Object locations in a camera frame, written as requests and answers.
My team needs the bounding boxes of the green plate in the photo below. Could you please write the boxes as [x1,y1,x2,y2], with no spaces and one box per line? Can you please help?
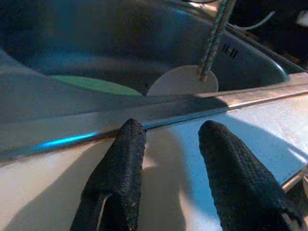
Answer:
[49,75,144,97]

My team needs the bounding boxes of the silver drawer handle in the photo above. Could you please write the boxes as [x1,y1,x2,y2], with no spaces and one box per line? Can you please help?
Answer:
[281,165,308,193]

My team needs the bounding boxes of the patterned chopstick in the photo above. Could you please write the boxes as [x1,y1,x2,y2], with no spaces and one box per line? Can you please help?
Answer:
[201,0,238,83]
[197,0,230,80]

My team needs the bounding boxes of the white hose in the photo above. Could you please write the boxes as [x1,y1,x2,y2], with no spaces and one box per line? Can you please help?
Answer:
[227,11,276,31]

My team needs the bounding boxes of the white round plate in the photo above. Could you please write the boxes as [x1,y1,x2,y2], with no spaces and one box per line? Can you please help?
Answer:
[146,64,219,97]

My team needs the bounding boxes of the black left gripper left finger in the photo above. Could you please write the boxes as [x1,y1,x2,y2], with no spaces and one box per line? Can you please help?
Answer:
[70,117,147,231]

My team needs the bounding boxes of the stainless steel sink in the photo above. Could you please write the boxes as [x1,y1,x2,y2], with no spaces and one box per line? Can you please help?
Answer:
[0,0,308,167]

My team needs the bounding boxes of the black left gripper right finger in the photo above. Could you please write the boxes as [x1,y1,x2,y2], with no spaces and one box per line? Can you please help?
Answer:
[198,120,304,231]

